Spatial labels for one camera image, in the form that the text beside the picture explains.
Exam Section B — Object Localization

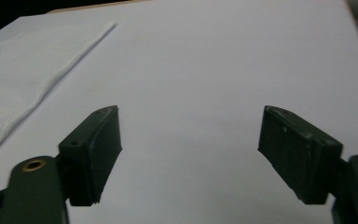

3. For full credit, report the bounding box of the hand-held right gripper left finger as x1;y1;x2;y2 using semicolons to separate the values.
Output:
57;105;123;207

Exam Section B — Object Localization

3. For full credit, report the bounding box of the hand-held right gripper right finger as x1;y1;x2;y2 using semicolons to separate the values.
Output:
257;105;344;205

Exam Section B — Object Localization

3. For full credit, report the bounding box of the white mesh cloth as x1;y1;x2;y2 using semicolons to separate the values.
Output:
0;17;118;164

